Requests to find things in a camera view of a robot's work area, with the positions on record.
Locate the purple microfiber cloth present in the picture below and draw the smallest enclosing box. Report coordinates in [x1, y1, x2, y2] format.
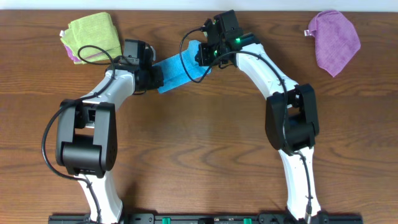
[304, 10, 361, 77]

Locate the right black cable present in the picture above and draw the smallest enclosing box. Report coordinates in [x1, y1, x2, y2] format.
[178, 26, 313, 218]

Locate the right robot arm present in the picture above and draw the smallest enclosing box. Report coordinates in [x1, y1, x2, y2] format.
[195, 10, 321, 223]

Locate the folded purple cloth in stack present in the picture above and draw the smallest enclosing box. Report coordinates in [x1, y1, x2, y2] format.
[64, 45, 108, 64]

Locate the left black cable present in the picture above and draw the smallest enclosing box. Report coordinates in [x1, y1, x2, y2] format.
[41, 45, 156, 223]

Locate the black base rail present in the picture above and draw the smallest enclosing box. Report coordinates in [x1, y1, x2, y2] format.
[47, 212, 364, 224]

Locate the folded green cloth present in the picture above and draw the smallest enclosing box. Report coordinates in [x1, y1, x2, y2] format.
[73, 46, 122, 64]
[60, 12, 121, 57]

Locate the folded green cloth bottom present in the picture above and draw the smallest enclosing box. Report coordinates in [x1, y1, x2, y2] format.
[73, 46, 122, 64]

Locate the blue microfiber cloth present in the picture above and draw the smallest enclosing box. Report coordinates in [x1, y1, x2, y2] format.
[155, 40, 208, 94]

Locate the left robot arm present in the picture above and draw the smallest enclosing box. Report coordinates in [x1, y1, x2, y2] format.
[55, 63, 164, 223]

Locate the black cable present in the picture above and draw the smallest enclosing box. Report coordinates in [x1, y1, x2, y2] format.
[41, 45, 156, 223]
[178, 26, 313, 218]

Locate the folded green cloth top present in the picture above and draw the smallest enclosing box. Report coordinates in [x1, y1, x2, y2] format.
[60, 12, 121, 57]

